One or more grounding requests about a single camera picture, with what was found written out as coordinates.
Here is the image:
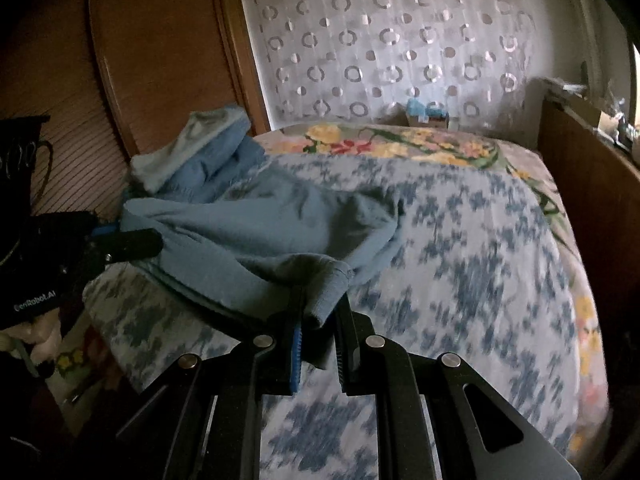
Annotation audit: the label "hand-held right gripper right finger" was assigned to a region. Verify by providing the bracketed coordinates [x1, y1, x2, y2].
[335, 301, 582, 480]

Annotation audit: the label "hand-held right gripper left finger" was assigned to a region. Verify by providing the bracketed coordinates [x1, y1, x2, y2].
[116, 286, 306, 480]

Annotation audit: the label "blue-grey pants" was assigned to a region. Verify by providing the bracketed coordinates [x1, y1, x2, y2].
[120, 176, 407, 372]

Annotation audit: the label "person's left hand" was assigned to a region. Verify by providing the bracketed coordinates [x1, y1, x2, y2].
[11, 315, 58, 362]

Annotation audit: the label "stack of folded clothes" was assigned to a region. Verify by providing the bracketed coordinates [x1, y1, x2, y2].
[130, 104, 252, 194]

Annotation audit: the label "brown wooden wardrobe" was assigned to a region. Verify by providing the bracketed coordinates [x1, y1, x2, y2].
[0, 0, 272, 243]

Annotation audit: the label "bed with yellow floral sheet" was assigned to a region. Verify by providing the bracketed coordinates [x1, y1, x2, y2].
[54, 121, 613, 457]

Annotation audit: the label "brown wooden cabinet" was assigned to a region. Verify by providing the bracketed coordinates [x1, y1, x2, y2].
[536, 94, 640, 313]

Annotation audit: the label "open cardboard box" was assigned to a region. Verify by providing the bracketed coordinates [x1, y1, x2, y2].
[574, 94, 622, 132]

